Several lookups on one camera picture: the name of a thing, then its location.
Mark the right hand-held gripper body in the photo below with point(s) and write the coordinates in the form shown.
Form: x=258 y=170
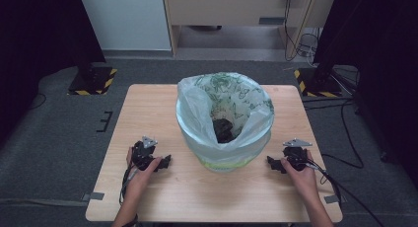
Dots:
x=295 y=154

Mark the black tape floor mark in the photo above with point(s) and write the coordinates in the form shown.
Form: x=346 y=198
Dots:
x=105 y=121

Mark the black stand with striped base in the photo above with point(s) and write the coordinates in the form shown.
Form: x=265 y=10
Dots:
x=320 y=82
x=93 y=80

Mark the black curtain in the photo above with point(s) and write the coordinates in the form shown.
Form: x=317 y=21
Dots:
x=36 y=39
x=384 y=56

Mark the dark wristband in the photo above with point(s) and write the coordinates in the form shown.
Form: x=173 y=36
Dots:
x=131 y=222

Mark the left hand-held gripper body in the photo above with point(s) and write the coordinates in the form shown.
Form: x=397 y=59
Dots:
x=142 y=153

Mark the grey tape piece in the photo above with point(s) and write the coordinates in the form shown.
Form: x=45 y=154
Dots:
x=332 y=198
x=93 y=196

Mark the pale green trash bin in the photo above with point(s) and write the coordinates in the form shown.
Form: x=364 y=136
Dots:
x=226 y=163

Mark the person's left hand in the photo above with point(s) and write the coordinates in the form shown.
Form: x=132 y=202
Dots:
x=141 y=177

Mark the dark crumpled thing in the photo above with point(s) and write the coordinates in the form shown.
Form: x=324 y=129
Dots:
x=224 y=131

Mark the translucent green-printed plastic bag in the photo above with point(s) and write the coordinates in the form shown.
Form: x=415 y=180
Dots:
x=197 y=115

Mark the light wooden desk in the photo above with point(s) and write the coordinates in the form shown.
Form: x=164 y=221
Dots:
x=230 y=6

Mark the person's right hand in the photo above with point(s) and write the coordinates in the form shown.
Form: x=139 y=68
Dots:
x=305 y=179

